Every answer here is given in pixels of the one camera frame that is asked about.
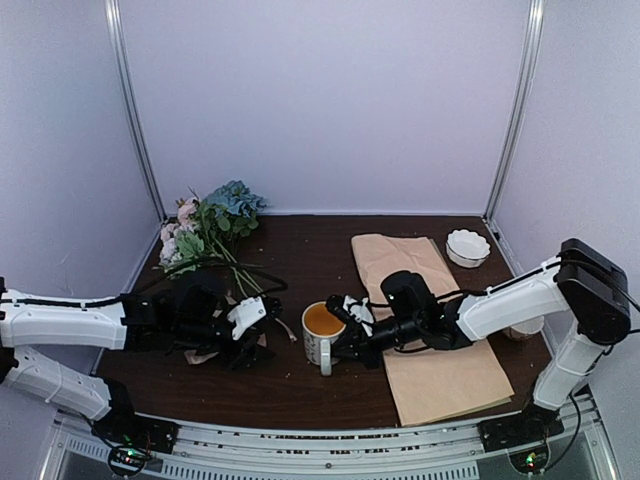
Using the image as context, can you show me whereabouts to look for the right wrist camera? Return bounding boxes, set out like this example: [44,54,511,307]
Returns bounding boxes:
[381,270,435,318]

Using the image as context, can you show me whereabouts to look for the aluminium frame post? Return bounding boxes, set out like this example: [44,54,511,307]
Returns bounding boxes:
[483,0,546,225]
[104,0,168,223]

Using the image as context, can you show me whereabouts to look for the circuit board with leds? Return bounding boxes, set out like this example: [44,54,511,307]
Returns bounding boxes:
[107,445,151,477]
[509,449,550,475]

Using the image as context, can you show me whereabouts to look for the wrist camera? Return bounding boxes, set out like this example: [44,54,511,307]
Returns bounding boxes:
[381,270,435,318]
[172,269,224,326]

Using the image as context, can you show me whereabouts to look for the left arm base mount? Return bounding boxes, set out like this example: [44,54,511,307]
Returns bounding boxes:
[90,412,179,454]

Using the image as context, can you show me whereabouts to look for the front aluminium rail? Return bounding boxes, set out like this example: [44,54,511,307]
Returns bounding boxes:
[47,394,617,480]

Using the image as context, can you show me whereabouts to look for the white mug with orange inside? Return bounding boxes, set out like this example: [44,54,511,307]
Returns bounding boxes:
[301,302,346,377]

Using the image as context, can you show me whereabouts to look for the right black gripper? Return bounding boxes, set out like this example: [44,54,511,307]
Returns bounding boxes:
[327,314,424,371]

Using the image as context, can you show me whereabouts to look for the right aluminium frame post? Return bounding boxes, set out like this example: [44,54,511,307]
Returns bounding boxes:
[483,0,546,225]

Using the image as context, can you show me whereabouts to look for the blue hydrangea fake flower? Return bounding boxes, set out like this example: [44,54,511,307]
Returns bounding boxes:
[191,180,275,296]

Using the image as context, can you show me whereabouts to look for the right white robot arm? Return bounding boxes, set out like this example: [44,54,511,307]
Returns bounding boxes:
[320,238,639,442]

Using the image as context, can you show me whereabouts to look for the white fake flower bunch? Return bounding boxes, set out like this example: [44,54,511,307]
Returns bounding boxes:
[159,220,205,273]

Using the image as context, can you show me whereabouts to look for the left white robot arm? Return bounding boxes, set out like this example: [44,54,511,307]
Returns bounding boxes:
[1,272,282,444]

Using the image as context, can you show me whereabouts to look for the white round bowl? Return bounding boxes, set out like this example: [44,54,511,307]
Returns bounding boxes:
[506,317,544,342]

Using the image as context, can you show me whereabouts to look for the green and tan wrapping paper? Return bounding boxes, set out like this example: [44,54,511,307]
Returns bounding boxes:
[351,234,514,426]

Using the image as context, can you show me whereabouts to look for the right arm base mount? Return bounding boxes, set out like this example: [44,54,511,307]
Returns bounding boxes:
[477,412,565,453]

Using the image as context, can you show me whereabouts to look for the right circuit board with leds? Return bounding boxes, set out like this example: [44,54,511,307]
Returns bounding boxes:
[509,449,550,475]

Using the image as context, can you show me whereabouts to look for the white scalloped dish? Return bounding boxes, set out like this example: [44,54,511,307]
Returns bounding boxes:
[446,229,491,269]

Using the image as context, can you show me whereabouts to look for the left circuit board with leds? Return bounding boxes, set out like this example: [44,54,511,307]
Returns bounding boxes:
[107,445,151,477]

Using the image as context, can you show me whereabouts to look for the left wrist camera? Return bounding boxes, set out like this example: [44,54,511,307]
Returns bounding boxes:
[172,269,224,326]

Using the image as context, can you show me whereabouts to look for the left aluminium frame post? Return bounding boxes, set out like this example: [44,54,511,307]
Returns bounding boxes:
[104,0,168,223]

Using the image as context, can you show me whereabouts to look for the beige ribbon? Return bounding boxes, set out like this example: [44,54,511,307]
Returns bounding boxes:
[183,295,298,371]

